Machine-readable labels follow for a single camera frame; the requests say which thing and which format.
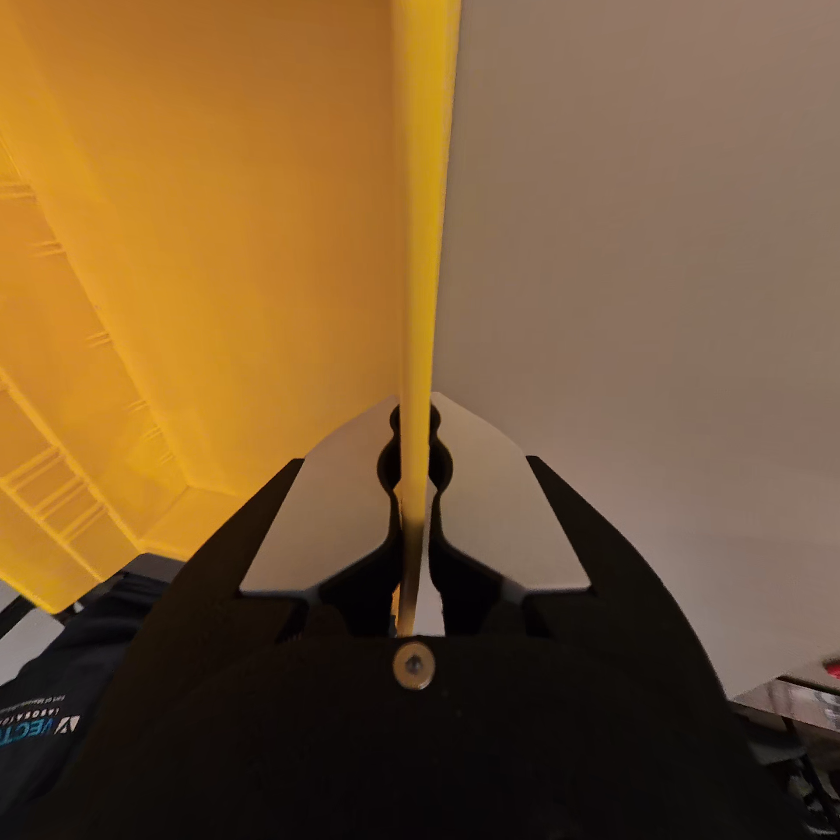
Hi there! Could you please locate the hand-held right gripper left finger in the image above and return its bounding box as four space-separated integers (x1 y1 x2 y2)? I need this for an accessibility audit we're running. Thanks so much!
239 392 403 636

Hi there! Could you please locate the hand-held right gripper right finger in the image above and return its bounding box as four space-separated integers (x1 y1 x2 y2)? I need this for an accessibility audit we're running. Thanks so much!
427 392 592 636

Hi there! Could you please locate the yellow plastic bin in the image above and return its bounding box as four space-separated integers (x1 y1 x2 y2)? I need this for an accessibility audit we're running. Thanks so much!
0 0 462 639

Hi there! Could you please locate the dark printed cloth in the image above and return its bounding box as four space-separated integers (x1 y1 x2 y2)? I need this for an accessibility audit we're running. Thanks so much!
0 554 188 840

